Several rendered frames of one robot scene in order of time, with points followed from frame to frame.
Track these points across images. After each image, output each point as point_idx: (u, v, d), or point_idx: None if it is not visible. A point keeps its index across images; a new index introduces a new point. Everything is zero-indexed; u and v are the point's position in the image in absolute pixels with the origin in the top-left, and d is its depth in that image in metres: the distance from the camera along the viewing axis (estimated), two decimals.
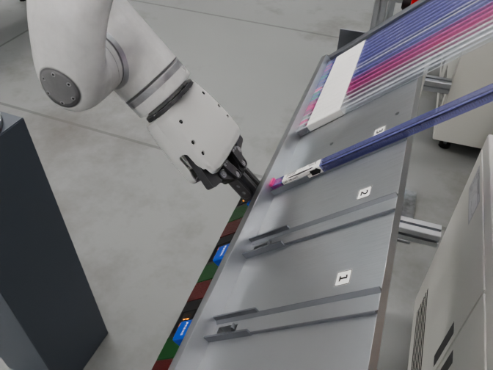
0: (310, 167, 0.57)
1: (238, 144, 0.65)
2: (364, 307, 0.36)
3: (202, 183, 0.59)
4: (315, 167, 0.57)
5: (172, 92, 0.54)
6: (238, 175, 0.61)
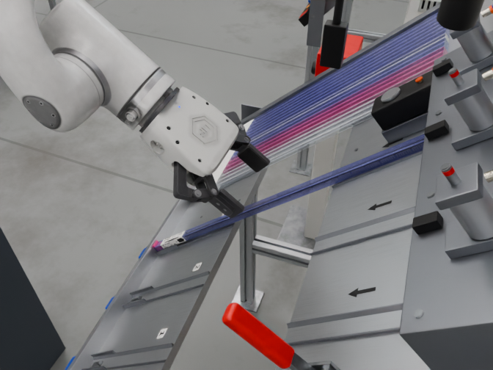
0: (177, 236, 0.77)
1: (185, 196, 0.58)
2: (161, 356, 0.55)
3: (229, 111, 0.66)
4: (180, 236, 0.76)
5: None
6: (238, 146, 0.67)
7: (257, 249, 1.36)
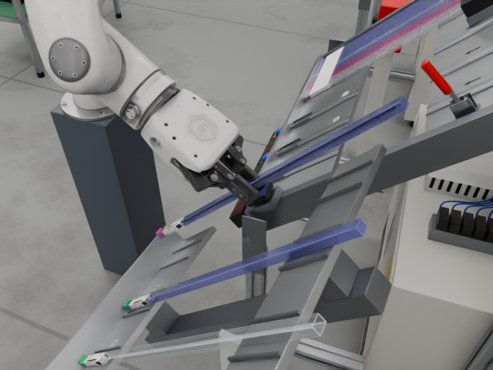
0: (176, 222, 0.77)
1: (205, 185, 0.61)
2: (332, 155, 0.90)
3: None
4: (177, 222, 0.77)
5: None
6: (235, 169, 0.66)
7: None
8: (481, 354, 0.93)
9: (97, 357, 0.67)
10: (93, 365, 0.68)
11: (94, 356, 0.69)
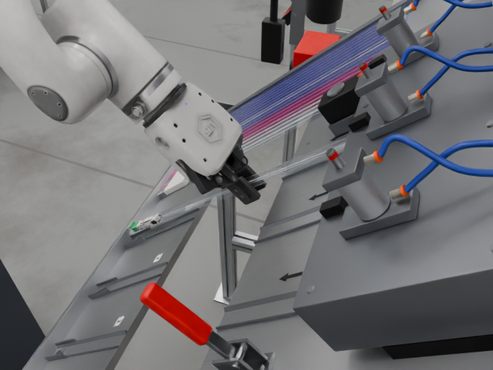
0: None
1: (208, 186, 0.60)
2: (115, 343, 0.57)
3: None
4: None
5: None
6: (234, 167, 0.65)
7: (237, 245, 1.38)
8: None
9: (152, 218, 0.79)
10: (147, 226, 0.80)
11: (147, 219, 0.81)
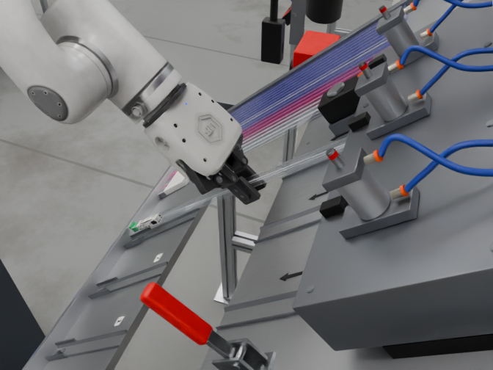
0: None
1: (208, 186, 0.60)
2: (115, 342, 0.57)
3: None
4: None
5: None
6: (234, 167, 0.65)
7: (237, 245, 1.38)
8: None
9: (151, 218, 0.79)
10: (147, 226, 0.80)
11: (147, 219, 0.81)
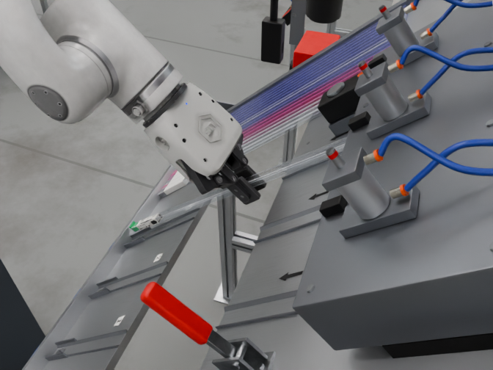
0: None
1: (208, 186, 0.60)
2: (116, 342, 0.57)
3: None
4: None
5: None
6: (234, 167, 0.65)
7: (237, 245, 1.38)
8: None
9: (151, 218, 0.79)
10: (147, 226, 0.80)
11: (147, 219, 0.81)
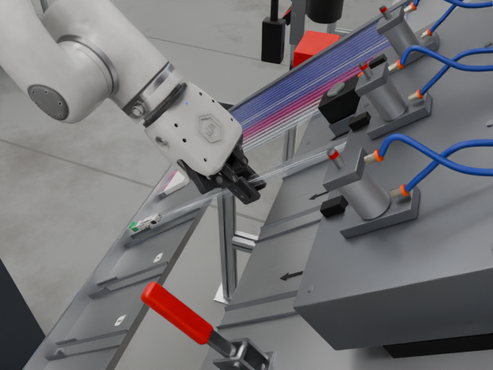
0: None
1: (208, 186, 0.60)
2: (116, 342, 0.57)
3: None
4: None
5: None
6: (234, 167, 0.65)
7: (237, 245, 1.38)
8: None
9: (151, 218, 0.79)
10: (147, 226, 0.80)
11: (147, 219, 0.81)
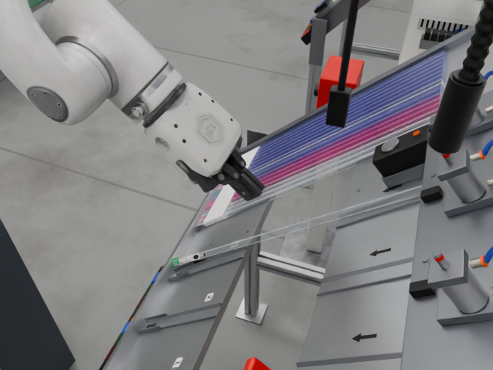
0: None
1: (210, 183, 0.61)
2: None
3: None
4: None
5: None
6: None
7: (261, 266, 1.40)
8: None
9: (196, 253, 0.83)
10: (188, 260, 0.84)
11: (191, 255, 0.85)
